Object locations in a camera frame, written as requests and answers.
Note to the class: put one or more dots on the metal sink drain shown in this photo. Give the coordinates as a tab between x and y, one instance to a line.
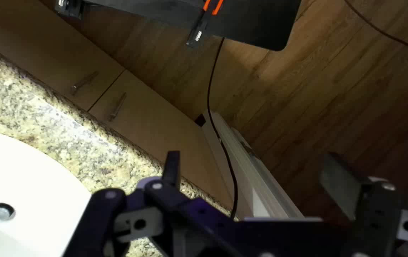
3	210

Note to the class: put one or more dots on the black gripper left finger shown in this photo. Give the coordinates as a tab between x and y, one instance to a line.
175	204

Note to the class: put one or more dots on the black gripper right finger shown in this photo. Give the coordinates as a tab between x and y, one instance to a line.
376	214

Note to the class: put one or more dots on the white oval sink basin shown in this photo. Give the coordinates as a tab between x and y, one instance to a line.
27	190

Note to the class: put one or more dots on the light wooden vanity cabinet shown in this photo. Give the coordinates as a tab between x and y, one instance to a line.
151	119

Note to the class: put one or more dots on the pale aluminium rail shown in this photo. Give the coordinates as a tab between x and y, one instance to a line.
261	180

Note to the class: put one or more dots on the black robot cart platform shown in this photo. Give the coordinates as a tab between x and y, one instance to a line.
251	22

